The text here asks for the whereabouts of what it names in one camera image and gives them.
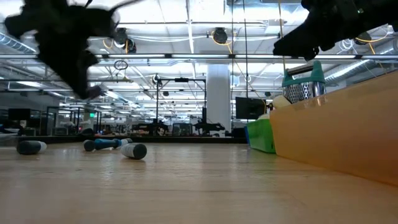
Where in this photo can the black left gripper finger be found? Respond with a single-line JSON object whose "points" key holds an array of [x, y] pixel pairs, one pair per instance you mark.
{"points": [[77, 81]]}

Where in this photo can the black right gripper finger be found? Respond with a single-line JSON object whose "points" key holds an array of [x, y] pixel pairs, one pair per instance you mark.
{"points": [[295, 43]]}

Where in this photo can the green plastic bin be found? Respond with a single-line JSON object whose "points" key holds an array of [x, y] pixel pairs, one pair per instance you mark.
{"points": [[261, 137]]}

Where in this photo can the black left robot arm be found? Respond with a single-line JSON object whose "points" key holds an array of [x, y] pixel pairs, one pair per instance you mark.
{"points": [[62, 12]]}

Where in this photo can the black background robot arm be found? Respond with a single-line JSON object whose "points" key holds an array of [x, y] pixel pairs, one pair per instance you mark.
{"points": [[206, 127], [154, 127]]}

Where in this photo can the small black monitor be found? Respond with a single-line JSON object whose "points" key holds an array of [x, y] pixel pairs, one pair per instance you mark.
{"points": [[18, 114]]}

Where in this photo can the small white grey ball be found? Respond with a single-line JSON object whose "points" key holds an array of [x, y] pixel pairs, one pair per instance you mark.
{"points": [[128, 140]]}

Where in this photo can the white pillar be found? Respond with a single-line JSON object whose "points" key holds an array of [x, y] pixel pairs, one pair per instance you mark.
{"points": [[218, 99]]}

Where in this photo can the orange plastic bin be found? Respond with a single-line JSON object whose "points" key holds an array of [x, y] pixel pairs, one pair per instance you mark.
{"points": [[342, 133]]}

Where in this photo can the black background rig frame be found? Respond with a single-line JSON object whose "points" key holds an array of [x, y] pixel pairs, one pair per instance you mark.
{"points": [[182, 80]]}

